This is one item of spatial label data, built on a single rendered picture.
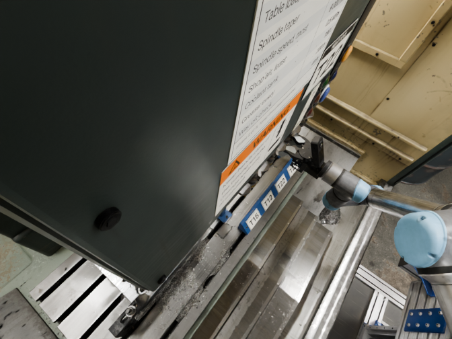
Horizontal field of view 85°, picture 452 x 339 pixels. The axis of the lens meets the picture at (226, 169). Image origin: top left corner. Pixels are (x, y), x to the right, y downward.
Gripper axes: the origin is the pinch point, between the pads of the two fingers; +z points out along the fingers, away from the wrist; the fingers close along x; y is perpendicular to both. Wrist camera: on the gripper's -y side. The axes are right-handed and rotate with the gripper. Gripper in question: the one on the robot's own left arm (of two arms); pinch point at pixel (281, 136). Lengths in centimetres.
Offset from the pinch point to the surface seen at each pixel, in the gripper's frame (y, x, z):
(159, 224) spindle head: -52, -61, -8
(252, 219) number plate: 25.8, -22.5, -9.2
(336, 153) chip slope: 35, 45, -23
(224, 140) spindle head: -54, -54, -8
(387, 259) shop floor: 117, 61, -106
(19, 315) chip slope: 58, -105, 43
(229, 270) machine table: 30, -43, -13
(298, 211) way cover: 48, 7, -24
